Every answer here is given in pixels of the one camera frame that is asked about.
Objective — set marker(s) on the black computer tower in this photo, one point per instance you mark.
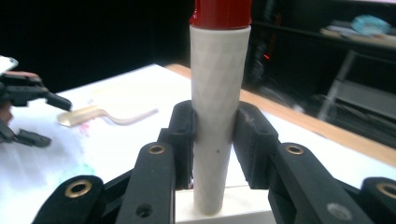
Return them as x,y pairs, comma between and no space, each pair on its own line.
264,62

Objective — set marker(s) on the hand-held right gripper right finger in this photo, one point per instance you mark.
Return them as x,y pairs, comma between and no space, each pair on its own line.
258,149

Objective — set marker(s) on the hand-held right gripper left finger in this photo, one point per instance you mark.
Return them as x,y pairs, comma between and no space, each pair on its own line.
155,174

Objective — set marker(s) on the teal round object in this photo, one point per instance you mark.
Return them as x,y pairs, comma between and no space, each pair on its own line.
370,25

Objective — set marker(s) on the white metal desk frame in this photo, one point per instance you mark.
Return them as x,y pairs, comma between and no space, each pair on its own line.
367,93

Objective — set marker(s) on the cream hand brush red cap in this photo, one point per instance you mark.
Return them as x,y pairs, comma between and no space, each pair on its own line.
214,93

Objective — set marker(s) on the beige desk top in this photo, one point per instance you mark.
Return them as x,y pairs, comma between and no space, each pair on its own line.
373,40

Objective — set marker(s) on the cream plastic dustpan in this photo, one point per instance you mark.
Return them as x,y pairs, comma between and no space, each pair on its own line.
81,114

